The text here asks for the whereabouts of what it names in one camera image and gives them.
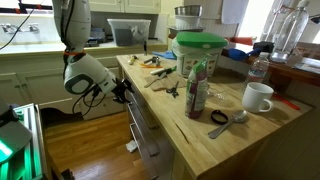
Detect steel drawer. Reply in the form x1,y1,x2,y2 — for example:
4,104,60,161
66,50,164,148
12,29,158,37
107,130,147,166
130,123,174,180
123,87,161,158

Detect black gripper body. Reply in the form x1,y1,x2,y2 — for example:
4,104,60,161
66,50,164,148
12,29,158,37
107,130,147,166
112,79,133,104

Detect red orange utensil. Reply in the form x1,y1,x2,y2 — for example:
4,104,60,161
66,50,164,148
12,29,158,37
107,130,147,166
272,93,300,110

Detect steel spoon on board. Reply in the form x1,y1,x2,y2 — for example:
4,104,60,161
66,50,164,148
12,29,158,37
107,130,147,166
144,72,166,88

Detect clear plastic storage bin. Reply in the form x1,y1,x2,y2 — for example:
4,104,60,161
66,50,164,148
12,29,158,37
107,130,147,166
107,19,151,46

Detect orange peeler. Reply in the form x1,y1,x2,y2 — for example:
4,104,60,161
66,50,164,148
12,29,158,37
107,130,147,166
140,63,157,68

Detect black ring band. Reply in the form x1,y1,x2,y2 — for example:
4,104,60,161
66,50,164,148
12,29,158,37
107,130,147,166
211,110,228,125

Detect green handled knife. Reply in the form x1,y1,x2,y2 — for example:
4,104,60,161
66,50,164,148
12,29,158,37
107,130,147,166
162,66,177,74

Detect thin wooden cutting board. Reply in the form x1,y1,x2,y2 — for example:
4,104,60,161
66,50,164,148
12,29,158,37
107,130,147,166
145,73,186,91

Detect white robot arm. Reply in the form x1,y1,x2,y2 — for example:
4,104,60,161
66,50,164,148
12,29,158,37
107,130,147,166
52,0,133,103

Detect large clear spray bottle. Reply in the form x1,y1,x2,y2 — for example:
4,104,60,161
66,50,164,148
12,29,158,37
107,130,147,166
271,0,309,63

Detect steel mixing bowl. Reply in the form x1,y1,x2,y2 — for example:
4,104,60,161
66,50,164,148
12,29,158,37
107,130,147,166
174,5,202,16

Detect white ceramic mug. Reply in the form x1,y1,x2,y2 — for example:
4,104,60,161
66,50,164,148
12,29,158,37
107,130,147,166
242,82,274,113

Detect white bucket with green lid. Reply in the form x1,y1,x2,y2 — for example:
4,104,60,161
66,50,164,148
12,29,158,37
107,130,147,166
172,31,228,77

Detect large steel spoon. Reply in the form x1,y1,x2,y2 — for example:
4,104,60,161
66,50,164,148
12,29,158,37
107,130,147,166
208,110,247,139

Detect black handled scissors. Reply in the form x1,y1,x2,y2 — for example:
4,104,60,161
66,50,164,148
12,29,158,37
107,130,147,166
166,81,179,98

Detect yellow handled ice cream scoop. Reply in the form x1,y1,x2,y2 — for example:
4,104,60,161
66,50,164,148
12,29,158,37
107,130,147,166
128,55,138,65

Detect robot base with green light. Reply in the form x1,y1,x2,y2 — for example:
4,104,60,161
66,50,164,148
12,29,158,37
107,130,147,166
0,103,43,180

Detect small plastic water bottle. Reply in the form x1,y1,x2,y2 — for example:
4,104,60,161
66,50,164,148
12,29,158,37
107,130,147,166
245,52,269,84

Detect blue cloth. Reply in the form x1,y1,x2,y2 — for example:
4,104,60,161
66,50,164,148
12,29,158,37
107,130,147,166
152,51,176,60

